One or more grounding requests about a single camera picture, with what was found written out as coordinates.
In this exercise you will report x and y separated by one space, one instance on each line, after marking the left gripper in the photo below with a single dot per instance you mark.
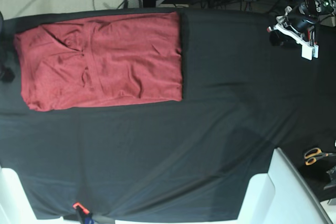
293 28

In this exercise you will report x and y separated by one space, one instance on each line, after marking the red long-sleeve shirt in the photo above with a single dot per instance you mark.
101 61

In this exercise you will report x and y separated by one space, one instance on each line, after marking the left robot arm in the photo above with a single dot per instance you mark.
319 9

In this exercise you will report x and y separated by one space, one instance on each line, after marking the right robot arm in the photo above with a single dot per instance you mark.
3 53

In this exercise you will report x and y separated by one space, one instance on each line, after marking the white bin left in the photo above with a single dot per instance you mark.
15 207

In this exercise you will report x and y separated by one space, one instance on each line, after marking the white bin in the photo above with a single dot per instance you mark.
281 195
15 207

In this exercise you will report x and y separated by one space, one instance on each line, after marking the black metal tool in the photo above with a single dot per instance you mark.
331 184

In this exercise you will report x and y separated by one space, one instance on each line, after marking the black table cloth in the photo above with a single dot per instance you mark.
187 161

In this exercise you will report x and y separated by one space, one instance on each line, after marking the white bin right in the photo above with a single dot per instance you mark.
281 195

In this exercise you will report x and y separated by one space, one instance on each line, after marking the orange blue clamp bottom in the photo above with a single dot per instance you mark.
83 214

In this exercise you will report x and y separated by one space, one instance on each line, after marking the yellow-handled scissors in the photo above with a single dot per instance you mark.
315 154

